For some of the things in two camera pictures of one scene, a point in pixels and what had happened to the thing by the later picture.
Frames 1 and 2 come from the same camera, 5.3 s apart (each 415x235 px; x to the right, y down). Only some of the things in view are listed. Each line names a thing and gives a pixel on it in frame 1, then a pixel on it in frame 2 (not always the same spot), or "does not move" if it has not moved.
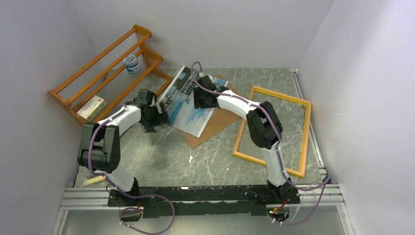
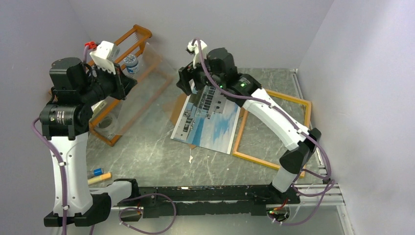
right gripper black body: [199, 100] → [200, 77]
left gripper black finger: [149, 127] → [127, 84]
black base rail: [201, 200] does not move
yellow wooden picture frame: [297, 100] does not move
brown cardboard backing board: [219, 122] → [173, 108]
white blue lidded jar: [131, 62] does not move
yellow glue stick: [93, 179] does not move
